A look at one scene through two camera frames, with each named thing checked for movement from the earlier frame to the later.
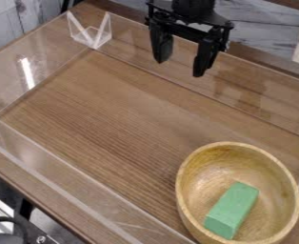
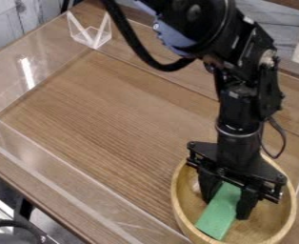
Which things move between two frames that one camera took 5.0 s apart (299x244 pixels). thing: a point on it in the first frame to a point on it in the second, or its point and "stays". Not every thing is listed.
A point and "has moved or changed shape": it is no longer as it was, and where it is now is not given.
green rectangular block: x=231 y=212 has moved or changed shape
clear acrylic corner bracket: x=92 y=36 stays
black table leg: x=25 y=209 stays
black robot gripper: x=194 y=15 to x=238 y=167
